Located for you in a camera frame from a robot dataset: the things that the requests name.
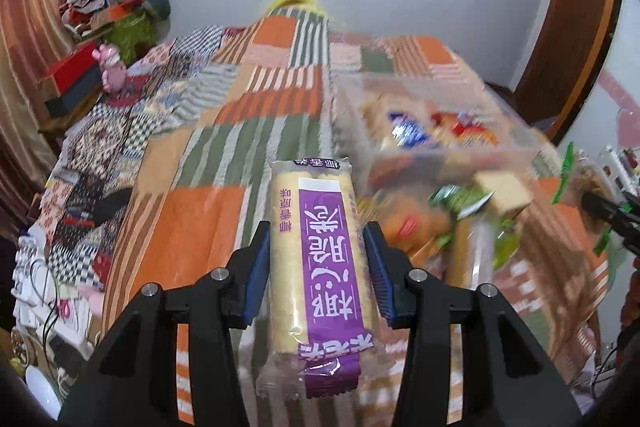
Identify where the black cable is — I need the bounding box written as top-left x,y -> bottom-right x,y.
20,257 -> 68,360

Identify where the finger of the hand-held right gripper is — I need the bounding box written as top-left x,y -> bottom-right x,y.
581,191 -> 640,256

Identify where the clear long roll packet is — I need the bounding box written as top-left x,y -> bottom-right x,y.
445,217 -> 503,290

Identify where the striped curtain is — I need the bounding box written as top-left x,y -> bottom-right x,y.
0,0 -> 88,238

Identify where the pink plush toy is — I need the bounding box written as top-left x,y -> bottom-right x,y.
91,46 -> 129,94

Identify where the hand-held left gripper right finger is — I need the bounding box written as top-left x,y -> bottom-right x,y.
363,222 -> 584,427

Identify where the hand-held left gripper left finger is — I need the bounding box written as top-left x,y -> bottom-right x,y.
59,221 -> 272,427

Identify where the white appliance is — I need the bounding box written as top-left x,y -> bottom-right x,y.
599,145 -> 640,198

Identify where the red snack packet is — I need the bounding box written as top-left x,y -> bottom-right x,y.
430,111 -> 498,146

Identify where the dark blue box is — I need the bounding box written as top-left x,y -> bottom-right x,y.
44,74 -> 107,118

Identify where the red box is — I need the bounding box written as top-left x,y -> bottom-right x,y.
41,41 -> 106,94

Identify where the orange snack packet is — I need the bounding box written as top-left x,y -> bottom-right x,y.
382,199 -> 451,253

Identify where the blue snack packet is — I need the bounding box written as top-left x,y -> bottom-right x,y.
387,111 -> 430,148

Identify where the green edged clear snack packet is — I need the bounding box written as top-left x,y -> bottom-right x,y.
551,142 -> 627,269

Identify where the brown square cracker packet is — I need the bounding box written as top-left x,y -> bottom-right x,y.
474,172 -> 533,219

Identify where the patchwork blanket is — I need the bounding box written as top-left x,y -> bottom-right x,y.
15,7 -> 608,425

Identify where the white round dish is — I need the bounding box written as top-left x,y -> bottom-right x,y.
24,364 -> 63,423

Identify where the purple label rice roll packet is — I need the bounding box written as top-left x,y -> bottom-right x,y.
255,157 -> 394,401

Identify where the pile of bags and clothes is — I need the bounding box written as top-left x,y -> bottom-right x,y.
59,0 -> 172,64

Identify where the clear plastic container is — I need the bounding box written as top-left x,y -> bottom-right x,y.
331,74 -> 545,198

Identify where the wooden door frame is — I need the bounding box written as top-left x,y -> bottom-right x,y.
510,0 -> 626,142

